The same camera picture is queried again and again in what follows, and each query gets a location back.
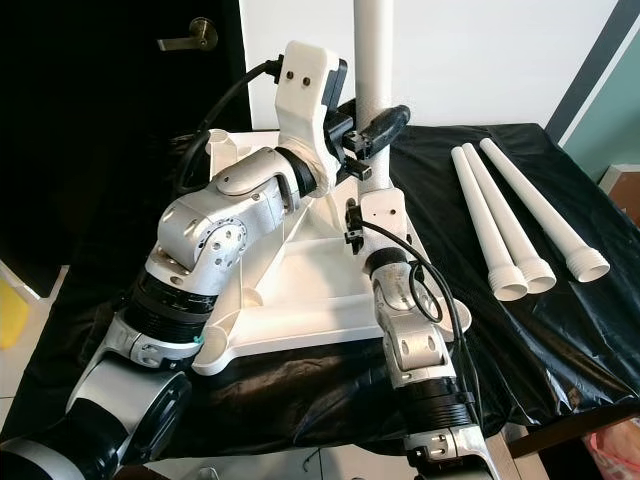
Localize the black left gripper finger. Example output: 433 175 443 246
345 104 413 153

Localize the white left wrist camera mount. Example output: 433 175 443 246
275 40 351 196

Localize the yellow container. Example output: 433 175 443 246
0 280 31 351

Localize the pink plastic bag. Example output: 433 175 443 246
595 420 640 480

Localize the dark grey wall trim strip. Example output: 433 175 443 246
543 0 626 141

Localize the brass lever door handle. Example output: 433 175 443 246
157 18 219 53

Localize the brown and white flat board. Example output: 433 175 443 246
600 165 640 216

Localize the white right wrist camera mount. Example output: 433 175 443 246
355 187 409 256

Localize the black door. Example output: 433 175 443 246
0 0 241 291

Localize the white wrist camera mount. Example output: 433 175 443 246
275 40 351 196
355 187 409 256

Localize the black plastic table cover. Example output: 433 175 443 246
0 122 640 480

